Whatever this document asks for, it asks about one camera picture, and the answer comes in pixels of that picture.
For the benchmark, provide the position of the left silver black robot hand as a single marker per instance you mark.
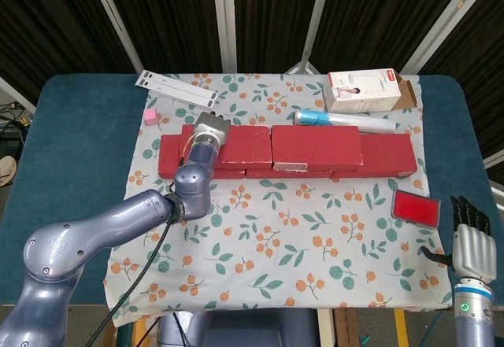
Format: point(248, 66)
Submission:
point(212, 126)

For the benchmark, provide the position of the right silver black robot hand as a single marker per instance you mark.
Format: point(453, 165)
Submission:
point(474, 252)

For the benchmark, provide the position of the red brick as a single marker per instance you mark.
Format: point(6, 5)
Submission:
point(291, 173)
point(315, 146)
point(390, 154)
point(248, 144)
point(169, 158)

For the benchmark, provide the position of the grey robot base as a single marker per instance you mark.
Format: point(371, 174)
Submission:
point(236, 329)

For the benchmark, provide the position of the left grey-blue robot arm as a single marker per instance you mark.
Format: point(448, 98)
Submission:
point(118, 217)

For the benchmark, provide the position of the white flat strip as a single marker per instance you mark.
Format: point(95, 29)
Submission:
point(175, 93)
point(179, 85)

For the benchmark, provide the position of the small pink cube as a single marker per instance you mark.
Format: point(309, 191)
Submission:
point(151, 117)

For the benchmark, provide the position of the red ink pad tray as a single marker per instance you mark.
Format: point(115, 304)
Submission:
point(415, 207)

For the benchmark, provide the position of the grey tripod stand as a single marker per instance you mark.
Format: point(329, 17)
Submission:
point(303, 67)

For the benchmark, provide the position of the white and blue roll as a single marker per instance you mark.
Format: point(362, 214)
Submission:
point(346, 120)

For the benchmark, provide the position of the blue felt table mat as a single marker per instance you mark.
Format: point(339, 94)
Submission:
point(78, 146)

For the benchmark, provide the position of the floral pattern tablecloth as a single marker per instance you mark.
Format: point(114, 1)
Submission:
point(295, 237)

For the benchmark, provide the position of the brown cardboard piece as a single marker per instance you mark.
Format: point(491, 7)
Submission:
point(346, 327)

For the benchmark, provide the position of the white product box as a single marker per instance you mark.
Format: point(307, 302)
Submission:
point(362, 93)

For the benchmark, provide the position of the beige shoe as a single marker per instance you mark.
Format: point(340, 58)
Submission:
point(6, 170)

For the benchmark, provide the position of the white metal frame bar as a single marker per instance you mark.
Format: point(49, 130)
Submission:
point(224, 20)
point(114, 20)
point(443, 20)
point(494, 161)
point(318, 12)
point(15, 93)

